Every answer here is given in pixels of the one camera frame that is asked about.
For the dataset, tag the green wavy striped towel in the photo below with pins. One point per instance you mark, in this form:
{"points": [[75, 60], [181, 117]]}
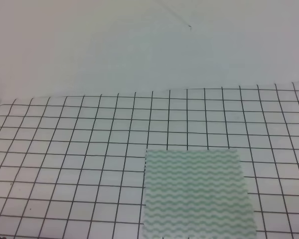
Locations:
{"points": [[196, 195]]}

